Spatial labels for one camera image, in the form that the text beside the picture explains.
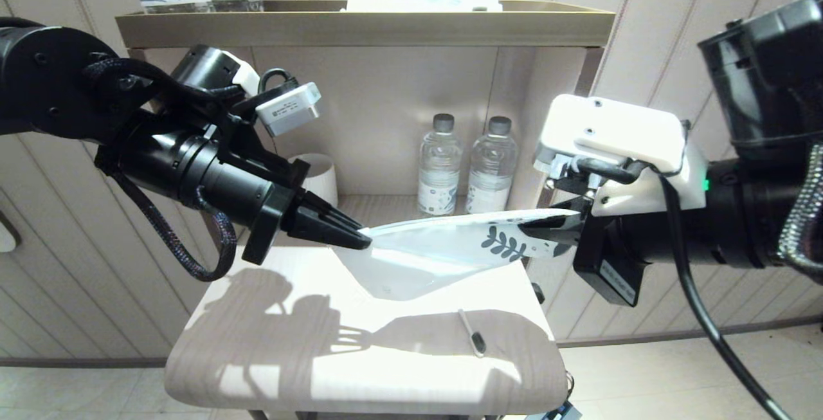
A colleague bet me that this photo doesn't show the white blue-printed plastic bag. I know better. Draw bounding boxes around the white blue-printed plastic bag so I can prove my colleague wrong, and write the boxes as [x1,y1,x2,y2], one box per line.
[331,208,583,302]

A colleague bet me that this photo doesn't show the white ribbed mug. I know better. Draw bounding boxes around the white ribbed mug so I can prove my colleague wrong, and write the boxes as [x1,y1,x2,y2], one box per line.
[287,153,339,208]

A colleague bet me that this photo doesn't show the clear plastic water bottle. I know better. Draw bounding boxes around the clear plastic water bottle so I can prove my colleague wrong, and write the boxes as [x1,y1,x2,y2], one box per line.
[466,116,517,215]
[418,113,464,217]

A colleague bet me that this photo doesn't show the white toothbrush dark bristles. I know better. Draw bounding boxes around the white toothbrush dark bristles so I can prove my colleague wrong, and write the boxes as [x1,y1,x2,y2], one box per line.
[458,308,487,358]

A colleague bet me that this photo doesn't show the blue floor device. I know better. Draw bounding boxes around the blue floor device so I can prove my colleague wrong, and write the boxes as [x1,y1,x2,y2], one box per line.
[524,401,583,420]

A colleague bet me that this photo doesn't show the beige wooden shelf unit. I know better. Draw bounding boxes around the beige wooden shelf unit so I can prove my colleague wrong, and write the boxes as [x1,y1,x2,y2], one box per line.
[114,0,617,420]

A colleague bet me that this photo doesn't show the white blue packet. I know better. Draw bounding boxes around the white blue packet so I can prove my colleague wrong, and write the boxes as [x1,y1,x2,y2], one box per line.
[346,0,503,12]

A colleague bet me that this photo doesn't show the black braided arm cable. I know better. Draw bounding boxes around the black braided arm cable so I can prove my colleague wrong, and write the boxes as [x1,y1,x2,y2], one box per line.
[775,143,823,266]
[87,59,222,128]
[106,172,237,282]

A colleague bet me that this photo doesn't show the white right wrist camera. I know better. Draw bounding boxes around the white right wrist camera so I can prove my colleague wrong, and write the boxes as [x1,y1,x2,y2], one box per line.
[534,93,708,218]

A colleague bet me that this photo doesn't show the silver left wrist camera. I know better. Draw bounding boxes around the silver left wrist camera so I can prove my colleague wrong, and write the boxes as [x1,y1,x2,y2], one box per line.
[255,82,321,138]

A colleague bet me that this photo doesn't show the black left camera cable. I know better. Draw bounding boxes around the black left camera cable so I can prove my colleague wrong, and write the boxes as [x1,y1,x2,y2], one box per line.
[259,68,296,96]

